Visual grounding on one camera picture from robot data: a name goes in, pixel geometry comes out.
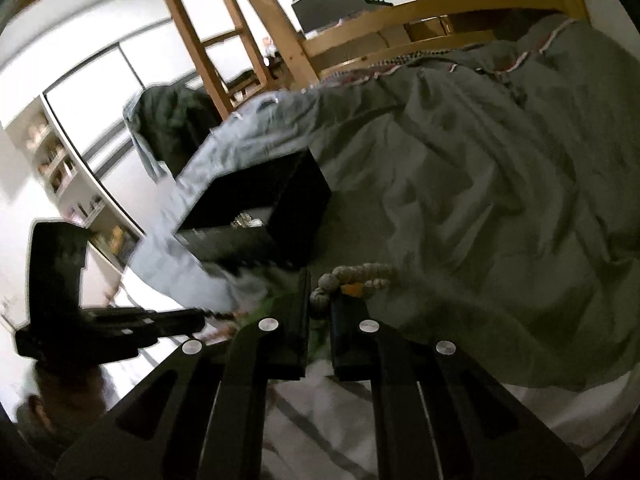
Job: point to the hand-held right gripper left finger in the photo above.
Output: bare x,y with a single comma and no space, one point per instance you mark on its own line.
294,330

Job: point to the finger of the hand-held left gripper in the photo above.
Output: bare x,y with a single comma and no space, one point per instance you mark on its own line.
165,322

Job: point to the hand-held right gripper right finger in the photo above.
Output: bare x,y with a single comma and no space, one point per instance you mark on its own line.
345,340

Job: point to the black jewelry box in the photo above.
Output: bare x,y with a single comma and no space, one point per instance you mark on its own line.
260,195

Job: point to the silver jewelry piece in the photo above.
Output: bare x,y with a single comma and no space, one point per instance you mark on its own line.
247,220

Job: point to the person's left hand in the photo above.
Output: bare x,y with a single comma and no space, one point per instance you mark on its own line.
70,385

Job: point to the white striped sheet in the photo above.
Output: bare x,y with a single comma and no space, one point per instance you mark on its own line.
320,425

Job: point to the white shelf unit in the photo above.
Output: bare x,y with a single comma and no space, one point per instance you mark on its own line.
55,160

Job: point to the white sliding wardrobe doors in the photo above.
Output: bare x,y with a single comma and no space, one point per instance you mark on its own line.
95,95

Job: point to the dark green garment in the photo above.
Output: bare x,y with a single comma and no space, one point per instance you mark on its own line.
172,120

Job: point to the grey-green blanket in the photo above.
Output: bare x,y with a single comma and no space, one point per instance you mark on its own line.
475,200

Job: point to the patterned cloth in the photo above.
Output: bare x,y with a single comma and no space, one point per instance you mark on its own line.
370,72

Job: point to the wooden ladder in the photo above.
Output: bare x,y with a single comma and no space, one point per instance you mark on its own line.
200,25

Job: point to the black monitor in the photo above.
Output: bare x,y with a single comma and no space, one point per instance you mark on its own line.
325,5

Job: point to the wooden bed frame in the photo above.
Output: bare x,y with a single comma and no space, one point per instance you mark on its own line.
400,15

